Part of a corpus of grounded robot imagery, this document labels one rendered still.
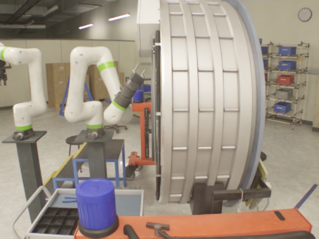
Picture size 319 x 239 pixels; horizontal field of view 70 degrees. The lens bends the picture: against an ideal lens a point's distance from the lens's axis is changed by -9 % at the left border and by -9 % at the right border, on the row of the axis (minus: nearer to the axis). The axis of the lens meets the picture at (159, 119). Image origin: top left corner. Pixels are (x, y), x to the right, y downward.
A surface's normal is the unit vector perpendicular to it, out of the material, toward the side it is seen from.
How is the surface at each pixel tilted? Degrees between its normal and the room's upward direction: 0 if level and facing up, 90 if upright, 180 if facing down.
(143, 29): 133
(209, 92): 76
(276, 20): 90
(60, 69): 90
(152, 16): 43
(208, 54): 61
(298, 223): 0
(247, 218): 0
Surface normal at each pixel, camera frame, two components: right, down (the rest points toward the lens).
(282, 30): -0.76, 0.15
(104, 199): 0.62, 0.18
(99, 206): 0.36, 0.22
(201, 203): 0.03, 0.24
